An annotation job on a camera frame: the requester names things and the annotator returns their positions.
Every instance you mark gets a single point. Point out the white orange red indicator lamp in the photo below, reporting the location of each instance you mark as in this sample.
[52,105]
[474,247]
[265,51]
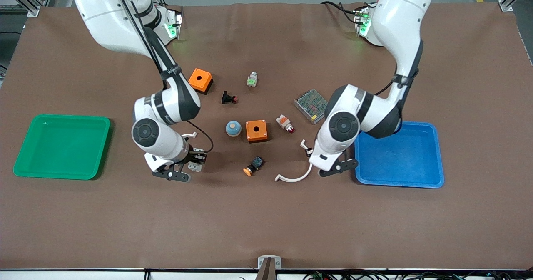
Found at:
[284,122]

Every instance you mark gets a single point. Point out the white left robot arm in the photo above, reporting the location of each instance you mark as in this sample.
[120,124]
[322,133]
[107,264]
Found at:
[399,18]

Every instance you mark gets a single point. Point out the blue dome buzzer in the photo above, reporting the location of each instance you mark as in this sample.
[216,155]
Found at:
[233,128]

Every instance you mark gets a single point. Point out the grey green push-button switch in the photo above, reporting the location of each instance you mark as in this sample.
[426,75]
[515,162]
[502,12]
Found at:
[251,80]

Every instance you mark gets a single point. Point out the blue plastic tray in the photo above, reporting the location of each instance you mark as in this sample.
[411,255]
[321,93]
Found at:
[408,163]

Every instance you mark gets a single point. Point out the orange-capped black push button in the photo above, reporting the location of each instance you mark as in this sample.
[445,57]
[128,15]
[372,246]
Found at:
[253,165]

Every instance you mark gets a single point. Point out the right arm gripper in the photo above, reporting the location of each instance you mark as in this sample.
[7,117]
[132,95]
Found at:
[192,156]

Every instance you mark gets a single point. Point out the black red push button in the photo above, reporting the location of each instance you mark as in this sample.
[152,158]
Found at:
[227,97]

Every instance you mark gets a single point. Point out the orange box upper left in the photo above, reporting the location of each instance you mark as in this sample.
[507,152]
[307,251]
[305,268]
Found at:
[200,80]

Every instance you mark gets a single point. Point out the orange button box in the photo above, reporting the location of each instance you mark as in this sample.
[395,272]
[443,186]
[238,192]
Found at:
[256,131]

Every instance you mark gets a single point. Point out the metal mesh power supply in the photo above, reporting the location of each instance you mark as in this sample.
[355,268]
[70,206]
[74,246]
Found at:
[310,103]

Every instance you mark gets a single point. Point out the brown table cover mat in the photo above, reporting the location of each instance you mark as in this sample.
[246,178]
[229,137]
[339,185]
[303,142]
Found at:
[266,221]

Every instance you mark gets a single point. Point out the large white curved bracket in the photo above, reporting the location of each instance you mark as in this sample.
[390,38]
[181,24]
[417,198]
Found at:
[291,179]

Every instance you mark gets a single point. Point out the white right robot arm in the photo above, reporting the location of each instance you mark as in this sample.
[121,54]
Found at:
[108,18]

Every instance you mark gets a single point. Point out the grey red circuit breaker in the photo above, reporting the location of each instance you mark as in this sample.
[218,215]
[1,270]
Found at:
[195,166]

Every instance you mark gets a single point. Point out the green plastic tray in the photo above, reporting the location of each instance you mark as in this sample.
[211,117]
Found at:
[62,147]

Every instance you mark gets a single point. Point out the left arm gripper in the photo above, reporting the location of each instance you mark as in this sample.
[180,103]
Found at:
[308,151]

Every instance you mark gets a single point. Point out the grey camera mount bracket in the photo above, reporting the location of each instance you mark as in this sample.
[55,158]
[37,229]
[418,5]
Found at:
[269,265]

